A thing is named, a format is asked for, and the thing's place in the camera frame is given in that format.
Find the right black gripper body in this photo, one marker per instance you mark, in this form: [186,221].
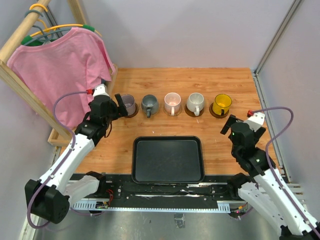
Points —
[254,134]

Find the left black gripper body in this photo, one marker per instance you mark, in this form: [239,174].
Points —
[115,113]

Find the purple glass mug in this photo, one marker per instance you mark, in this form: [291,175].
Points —
[129,102]

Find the brown wooden coaster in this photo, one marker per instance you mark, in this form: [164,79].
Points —
[217,115]
[135,113]
[192,114]

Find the yellow glass mug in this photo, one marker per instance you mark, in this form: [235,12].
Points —
[221,104]

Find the grey ceramic mug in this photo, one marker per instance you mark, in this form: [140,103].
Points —
[150,105]

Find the cream ceramic mug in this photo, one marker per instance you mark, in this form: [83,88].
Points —
[195,103]

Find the woven rattan coaster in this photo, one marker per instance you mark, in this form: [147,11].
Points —
[170,111]

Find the pink ceramic mug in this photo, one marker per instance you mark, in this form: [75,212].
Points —
[172,99]

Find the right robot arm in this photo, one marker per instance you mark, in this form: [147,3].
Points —
[263,187]

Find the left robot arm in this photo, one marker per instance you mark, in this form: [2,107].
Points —
[65,165]

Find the pink t-shirt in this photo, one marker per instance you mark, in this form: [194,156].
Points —
[59,72]

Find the wooden clothes rack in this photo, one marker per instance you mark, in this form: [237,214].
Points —
[58,136]

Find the black plastic tray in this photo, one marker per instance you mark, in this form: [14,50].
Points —
[167,160]

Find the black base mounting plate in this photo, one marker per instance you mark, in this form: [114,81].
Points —
[175,196]

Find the grey-green clothes hanger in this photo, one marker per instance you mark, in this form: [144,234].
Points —
[46,36]

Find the yellow clothes hanger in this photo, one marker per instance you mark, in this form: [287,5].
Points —
[76,7]

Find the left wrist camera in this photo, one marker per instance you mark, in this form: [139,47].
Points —
[99,90]

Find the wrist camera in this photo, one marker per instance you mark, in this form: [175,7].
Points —
[255,120]
[99,90]

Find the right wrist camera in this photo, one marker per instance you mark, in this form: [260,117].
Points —
[255,120]

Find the aluminium frame rail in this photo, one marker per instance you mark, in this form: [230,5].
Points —
[52,196]

